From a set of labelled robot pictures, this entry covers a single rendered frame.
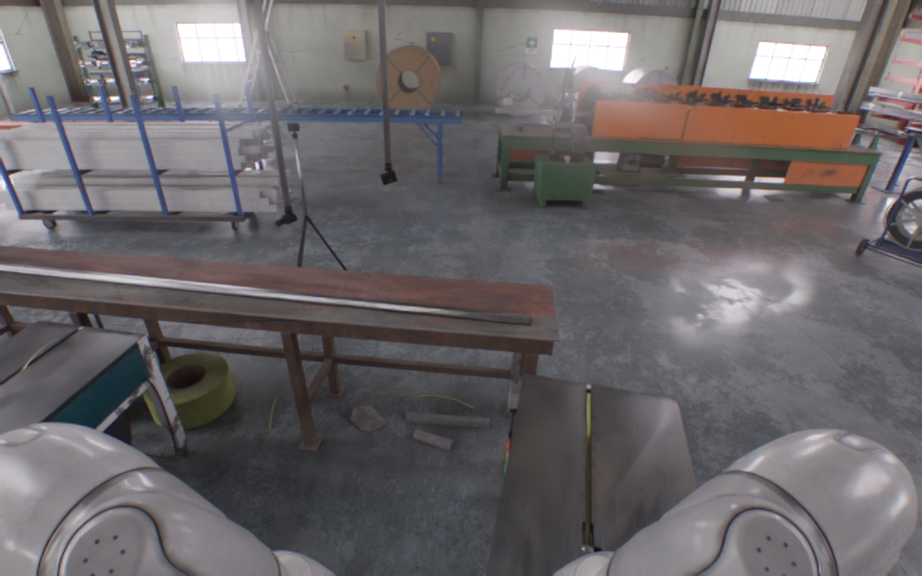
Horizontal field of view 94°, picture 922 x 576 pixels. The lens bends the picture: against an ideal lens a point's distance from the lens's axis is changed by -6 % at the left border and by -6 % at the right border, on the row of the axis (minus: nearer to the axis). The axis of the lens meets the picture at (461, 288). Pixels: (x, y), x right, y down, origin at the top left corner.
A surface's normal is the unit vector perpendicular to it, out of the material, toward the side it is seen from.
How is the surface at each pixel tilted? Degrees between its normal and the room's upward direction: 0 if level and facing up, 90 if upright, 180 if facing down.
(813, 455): 14
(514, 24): 90
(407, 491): 0
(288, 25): 90
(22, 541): 48
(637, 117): 90
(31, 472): 10
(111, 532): 24
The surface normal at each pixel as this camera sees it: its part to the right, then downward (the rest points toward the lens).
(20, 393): 0.03, -0.87
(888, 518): 0.36, -0.26
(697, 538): -0.82, -0.55
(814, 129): 0.01, 0.50
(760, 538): 0.04, -0.59
